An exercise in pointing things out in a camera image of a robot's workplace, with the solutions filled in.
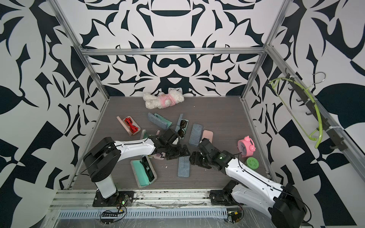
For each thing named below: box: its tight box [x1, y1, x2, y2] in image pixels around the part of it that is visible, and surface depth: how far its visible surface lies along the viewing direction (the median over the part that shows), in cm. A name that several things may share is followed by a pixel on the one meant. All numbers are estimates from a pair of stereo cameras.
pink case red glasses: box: [116, 115, 142, 136], surface depth 104 cm
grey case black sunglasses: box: [174, 113, 190, 140], surface depth 101 cm
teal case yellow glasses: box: [140, 129, 152, 140], surface depth 92 cm
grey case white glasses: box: [188, 123, 203, 147], surface depth 98 cm
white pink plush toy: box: [142, 89, 185, 110], surface depth 110 cm
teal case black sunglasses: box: [130, 155, 158, 189], surface depth 83 cm
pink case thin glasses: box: [199, 129, 214, 144], surface depth 98 cm
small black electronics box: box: [227, 210, 242, 224], surface depth 73 cm
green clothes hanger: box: [268, 77, 324, 149], surface depth 58 cm
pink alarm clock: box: [237, 135, 257, 158], surface depth 85 cm
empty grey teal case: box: [147, 112, 173, 130], surface depth 102 cm
